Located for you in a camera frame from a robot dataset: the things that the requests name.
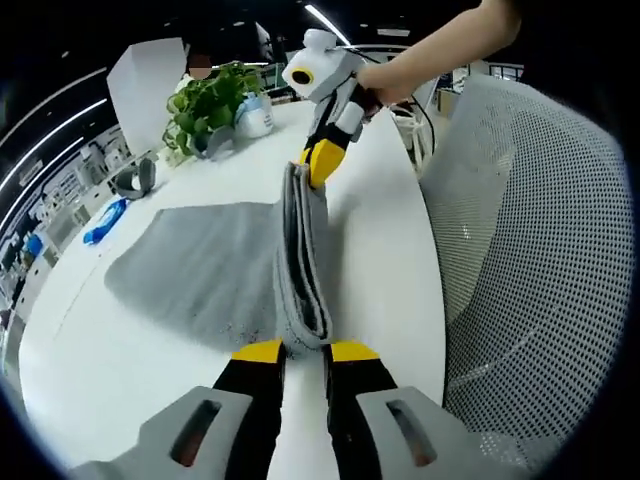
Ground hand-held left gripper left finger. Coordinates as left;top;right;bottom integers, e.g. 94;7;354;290
134;337;287;480

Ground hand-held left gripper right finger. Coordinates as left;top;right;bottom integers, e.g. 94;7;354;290
322;339;484;480

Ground grey towel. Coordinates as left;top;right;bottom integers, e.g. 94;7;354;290
103;162;335;359

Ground person's right hand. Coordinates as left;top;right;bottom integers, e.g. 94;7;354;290
357;62;420;108

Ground white bottle with blue label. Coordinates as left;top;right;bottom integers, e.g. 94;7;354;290
233;92;275;140

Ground green potted plant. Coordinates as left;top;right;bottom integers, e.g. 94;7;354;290
162;60;266;159

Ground white pillar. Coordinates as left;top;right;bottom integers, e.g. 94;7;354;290
105;37;191;156

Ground person's black shirt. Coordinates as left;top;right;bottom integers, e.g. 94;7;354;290
504;0;591;71

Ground grey mesh chair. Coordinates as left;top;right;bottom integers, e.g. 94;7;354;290
414;74;631;474

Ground blue wipes packet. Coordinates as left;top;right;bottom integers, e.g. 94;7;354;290
82;197;130;246

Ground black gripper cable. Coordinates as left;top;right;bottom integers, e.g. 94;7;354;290
389;97;439;151

